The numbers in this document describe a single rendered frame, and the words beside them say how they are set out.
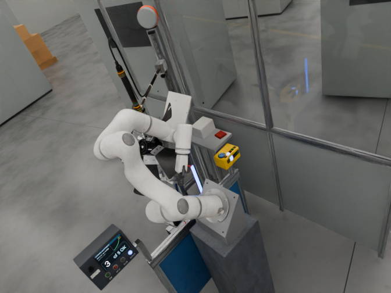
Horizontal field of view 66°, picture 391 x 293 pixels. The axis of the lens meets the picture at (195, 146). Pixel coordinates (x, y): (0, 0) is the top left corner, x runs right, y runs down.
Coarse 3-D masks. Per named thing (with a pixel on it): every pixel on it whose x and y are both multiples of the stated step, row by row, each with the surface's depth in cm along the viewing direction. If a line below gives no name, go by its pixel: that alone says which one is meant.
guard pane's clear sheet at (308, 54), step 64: (128, 0) 248; (192, 0) 200; (256, 0) 168; (320, 0) 145; (384, 0) 127; (128, 64) 316; (192, 64) 243; (320, 64) 165; (384, 64) 143; (320, 128) 194; (384, 128) 163
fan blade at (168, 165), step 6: (162, 150) 209; (168, 150) 208; (174, 150) 206; (156, 156) 206; (162, 156) 204; (168, 156) 203; (174, 156) 202; (162, 162) 202; (168, 162) 200; (174, 162) 199; (162, 168) 200; (168, 168) 198; (174, 168) 197; (168, 174) 196; (174, 174) 195
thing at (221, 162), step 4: (228, 144) 213; (224, 148) 211; (228, 148) 209; (236, 148) 207; (220, 152) 208; (224, 152) 207; (232, 152) 205; (216, 156) 206; (228, 156) 203; (236, 156) 210; (216, 160) 208; (220, 160) 204; (224, 160) 201; (232, 160) 207; (216, 164) 211; (220, 164) 207; (224, 164) 203; (228, 164) 205; (232, 164) 209; (224, 168) 207; (228, 168) 207
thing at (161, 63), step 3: (159, 60) 237; (162, 60) 235; (156, 63) 234; (159, 63) 232; (162, 63) 231; (165, 63) 237; (156, 66) 232; (159, 66) 232; (162, 66) 232; (165, 66) 236; (156, 69) 234; (162, 69) 233; (165, 69) 235; (159, 72) 235; (162, 72) 235
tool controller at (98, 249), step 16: (112, 224) 163; (96, 240) 157; (112, 240) 153; (128, 240) 159; (80, 256) 151; (96, 256) 149; (112, 256) 154; (128, 256) 159; (96, 272) 149; (112, 272) 155
